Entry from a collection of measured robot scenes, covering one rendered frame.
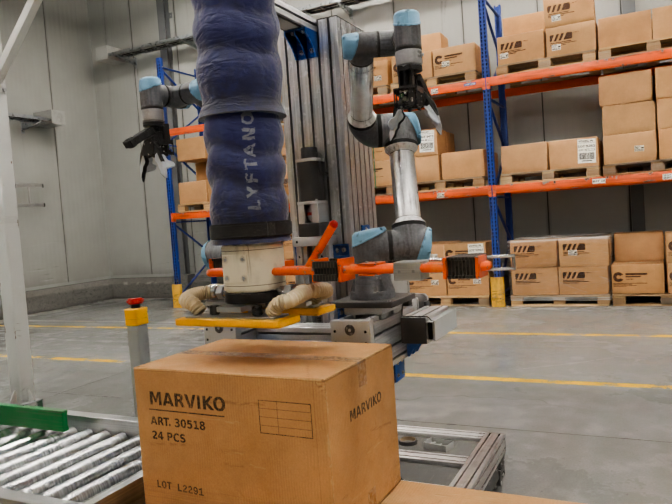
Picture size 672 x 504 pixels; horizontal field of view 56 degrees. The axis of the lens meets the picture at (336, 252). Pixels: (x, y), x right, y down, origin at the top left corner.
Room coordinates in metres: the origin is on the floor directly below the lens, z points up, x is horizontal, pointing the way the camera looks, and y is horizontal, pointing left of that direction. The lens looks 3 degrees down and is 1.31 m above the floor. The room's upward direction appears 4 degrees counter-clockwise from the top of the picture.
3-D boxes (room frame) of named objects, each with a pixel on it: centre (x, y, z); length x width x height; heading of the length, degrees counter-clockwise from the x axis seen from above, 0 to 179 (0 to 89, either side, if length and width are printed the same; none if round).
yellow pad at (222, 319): (1.67, 0.28, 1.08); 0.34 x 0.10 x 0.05; 61
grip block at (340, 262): (1.64, 0.01, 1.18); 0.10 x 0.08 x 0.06; 151
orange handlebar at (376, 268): (1.77, 0.00, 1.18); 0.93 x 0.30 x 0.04; 61
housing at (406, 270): (1.53, -0.18, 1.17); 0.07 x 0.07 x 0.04; 61
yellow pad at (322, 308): (1.84, 0.18, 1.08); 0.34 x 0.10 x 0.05; 61
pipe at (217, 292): (1.76, 0.23, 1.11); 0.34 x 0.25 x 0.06; 61
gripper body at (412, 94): (1.82, -0.24, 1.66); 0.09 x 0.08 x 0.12; 154
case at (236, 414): (1.76, 0.22, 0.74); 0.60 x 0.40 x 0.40; 62
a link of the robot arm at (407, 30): (1.83, -0.24, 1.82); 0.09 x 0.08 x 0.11; 0
